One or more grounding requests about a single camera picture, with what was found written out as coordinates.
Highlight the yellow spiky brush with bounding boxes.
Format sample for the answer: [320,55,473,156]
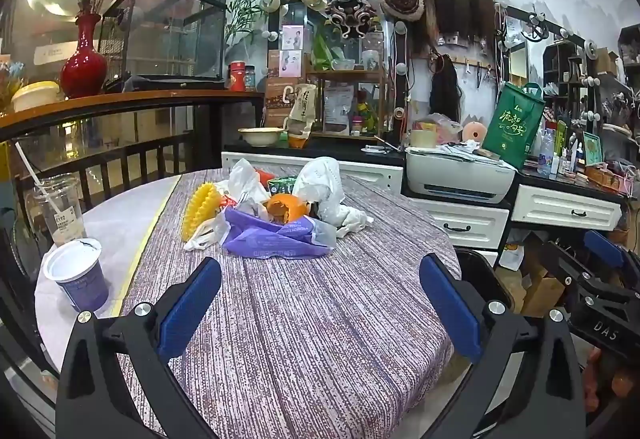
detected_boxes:
[180,182,221,243]

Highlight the teal framed picture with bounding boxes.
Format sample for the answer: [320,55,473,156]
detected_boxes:
[581,131,605,166]

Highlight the glass display case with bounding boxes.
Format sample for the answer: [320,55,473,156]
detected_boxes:
[96,0,229,86]

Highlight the white table cover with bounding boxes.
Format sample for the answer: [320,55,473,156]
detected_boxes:
[35,174,182,370]

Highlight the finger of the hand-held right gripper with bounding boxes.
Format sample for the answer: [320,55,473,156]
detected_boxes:
[584,230,640,292]
[542,241,632,301]

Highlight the dark brown trash bin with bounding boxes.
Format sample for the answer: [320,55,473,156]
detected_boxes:
[454,248,517,316]

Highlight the green tote bag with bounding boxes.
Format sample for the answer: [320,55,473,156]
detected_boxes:
[482,81,546,170]

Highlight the round table with striped cloth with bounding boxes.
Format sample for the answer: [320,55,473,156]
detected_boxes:
[115,164,463,439]

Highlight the large white plastic bag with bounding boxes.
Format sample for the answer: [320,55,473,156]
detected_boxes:
[292,157,374,238]

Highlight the white bag orange print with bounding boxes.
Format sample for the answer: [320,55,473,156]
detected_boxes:
[497,241,526,271]

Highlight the red vase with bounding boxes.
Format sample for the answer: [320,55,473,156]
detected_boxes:
[60,13,109,99]

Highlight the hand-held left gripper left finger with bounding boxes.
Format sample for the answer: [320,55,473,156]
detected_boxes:
[55,256,223,439]

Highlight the purple paper cup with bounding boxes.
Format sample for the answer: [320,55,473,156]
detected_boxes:
[42,238,110,313]

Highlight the black shelf unit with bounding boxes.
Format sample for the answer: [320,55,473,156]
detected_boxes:
[542,38,591,110]

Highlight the wide white drawer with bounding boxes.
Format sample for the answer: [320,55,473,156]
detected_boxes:
[222,151,405,196]

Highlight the wooden counter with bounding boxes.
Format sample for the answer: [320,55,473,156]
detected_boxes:
[0,89,266,142]

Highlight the stack of papers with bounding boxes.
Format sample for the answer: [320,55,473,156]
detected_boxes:
[407,141,502,163]

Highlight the green snack packet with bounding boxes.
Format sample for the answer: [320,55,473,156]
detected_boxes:
[267,176,299,196]

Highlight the ornate headdress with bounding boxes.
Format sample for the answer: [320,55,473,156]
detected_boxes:
[324,0,382,40]

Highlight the water bottle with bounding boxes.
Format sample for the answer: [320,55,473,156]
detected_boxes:
[538,127,556,175]

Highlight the pink box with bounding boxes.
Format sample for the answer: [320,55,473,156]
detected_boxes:
[281,24,305,51]

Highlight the brown box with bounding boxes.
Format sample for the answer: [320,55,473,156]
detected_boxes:
[264,49,304,110]

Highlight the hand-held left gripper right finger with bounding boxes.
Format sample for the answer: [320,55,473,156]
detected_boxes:
[418,253,587,439]

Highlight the cream bowl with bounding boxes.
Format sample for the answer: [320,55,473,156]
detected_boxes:
[237,127,284,148]

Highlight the cream plastic container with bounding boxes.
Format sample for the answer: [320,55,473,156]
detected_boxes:
[10,81,61,113]

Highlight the orange peel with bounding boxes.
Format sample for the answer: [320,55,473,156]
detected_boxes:
[265,193,311,225]

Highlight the clear plastic cup with straw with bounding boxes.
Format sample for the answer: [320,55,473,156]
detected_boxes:
[15,141,60,232]

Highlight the white drawer black handle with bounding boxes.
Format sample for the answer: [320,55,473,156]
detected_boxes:
[510,183,624,233]

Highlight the beige paper bag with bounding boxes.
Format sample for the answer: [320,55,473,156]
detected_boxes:
[284,83,319,140]

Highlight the thin white plastic bag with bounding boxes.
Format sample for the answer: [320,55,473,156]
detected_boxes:
[183,213,231,253]

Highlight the cardboard box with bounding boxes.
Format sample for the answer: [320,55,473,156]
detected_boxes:
[519,263,566,318]

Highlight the white printer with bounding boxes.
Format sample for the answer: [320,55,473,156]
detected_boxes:
[404,146,517,205]

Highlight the pink plastic bag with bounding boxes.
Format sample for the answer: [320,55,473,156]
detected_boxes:
[414,113,464,145]

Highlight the purple plastic bag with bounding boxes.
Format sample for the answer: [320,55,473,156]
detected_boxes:
[222,208,337,261]

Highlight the bamboo shelf rack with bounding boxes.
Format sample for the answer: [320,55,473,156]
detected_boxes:
[304,66,391,140]

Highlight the person's right hand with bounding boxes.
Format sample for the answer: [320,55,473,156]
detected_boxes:
[585,348,640,420]

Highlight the row of hanging hair wefts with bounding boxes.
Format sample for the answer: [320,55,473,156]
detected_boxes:
[404,0,497,56]

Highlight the red tin can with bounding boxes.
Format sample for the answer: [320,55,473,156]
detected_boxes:
[228,61,247,92]

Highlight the black wooden railing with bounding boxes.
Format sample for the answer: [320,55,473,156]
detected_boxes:
[12,133,194,221]

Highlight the black wig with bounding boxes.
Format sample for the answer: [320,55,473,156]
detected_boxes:
[428,53,462,122]

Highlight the small white plastic bag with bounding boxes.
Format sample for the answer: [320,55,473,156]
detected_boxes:
[227,159,272,206]

